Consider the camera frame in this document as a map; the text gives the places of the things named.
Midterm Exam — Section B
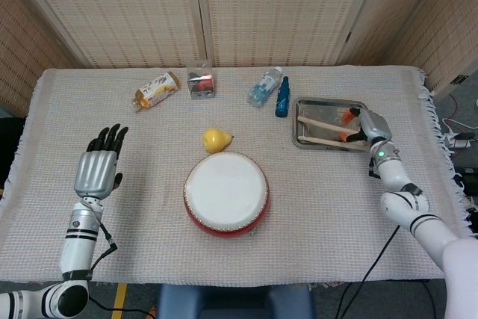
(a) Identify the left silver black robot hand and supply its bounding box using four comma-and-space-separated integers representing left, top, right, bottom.
73, 123, 129, 200

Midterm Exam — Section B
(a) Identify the right orange-tipped robot hand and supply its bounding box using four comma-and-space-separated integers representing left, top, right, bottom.
339, 107, 393, 146

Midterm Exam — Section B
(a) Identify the wooden drumstick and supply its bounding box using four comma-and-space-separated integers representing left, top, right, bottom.
297, 116, 359, 135
298, 136, 369, 148

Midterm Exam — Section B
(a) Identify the steel rectangular tray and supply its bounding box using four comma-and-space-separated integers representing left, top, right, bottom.
291, 96, 373, 153

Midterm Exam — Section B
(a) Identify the red and white drum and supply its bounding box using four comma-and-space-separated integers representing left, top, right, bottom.
182, 151, 270, 238

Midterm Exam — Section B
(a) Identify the beige woven tablecloth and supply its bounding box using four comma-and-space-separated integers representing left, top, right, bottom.
0, 66, 464, 285

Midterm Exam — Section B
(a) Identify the white power strip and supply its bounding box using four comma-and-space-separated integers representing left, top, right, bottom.
446, 130, 474, 150

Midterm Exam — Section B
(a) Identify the small blue bottle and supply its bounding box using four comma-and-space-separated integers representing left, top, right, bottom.
275, 75, 291, 118

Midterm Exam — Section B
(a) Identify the amber tea bottle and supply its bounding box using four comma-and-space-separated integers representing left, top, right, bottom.
129, 71, 181, 113

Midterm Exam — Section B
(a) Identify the black box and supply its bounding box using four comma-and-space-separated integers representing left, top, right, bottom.
456, 166, 478, 197

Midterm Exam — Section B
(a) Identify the clear water bottle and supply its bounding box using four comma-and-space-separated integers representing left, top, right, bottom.
246, 66, 284, 108

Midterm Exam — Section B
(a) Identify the yellow floor tape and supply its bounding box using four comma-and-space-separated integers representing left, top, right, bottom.
111, 283, 128, 319

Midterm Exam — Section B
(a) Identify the yellow pear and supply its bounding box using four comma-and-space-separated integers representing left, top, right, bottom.
202, 128, 235, 154

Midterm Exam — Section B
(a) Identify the clear plastic printed box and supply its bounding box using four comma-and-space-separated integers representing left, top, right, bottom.
186, 60, 217, 101

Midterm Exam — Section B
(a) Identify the woven bamboo folding screen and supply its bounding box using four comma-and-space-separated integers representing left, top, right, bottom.
0, 0, 478, 118

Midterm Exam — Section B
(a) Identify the blue padded seat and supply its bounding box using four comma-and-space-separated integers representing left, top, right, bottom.
156, 283, 315, 319

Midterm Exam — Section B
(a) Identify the black cable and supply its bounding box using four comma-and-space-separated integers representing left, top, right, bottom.
87, 221, 158, 316
420, 280, 438, 319
335, 156, 400, 319

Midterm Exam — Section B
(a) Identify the white cable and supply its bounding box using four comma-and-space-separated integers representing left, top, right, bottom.
442, 117, 478, 134

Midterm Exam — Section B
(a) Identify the red cable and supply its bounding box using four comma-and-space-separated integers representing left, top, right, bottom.
446, 93, 461, 126

